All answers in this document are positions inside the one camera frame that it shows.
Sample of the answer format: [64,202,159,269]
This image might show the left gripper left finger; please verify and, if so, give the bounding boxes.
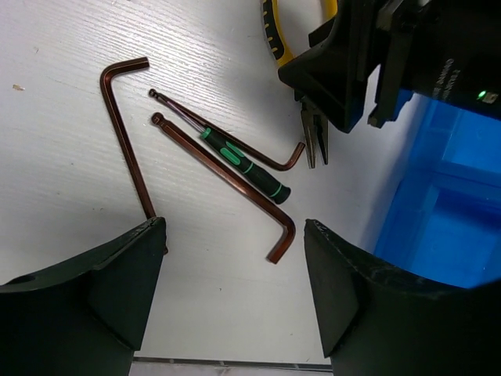
[1,217,166,375]

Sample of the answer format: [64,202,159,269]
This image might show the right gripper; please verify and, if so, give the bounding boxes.
[300,1,500,133]

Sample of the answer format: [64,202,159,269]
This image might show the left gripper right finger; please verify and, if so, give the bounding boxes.
[304,219,500,375]

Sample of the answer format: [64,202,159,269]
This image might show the yellow-handled pliers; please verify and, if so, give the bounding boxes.
[262,0,329,169]

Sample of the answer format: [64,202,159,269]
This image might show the large brown hex key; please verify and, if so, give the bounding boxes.
[150,111,297,265]

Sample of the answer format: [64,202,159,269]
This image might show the green black screwdriver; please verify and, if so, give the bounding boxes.
[200,128,291,204]

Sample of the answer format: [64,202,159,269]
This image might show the thin brown hex key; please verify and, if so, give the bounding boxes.
[149,89,305,172]

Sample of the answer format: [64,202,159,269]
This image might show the blue bottom storage bin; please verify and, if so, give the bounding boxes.
[374,100,500,287]

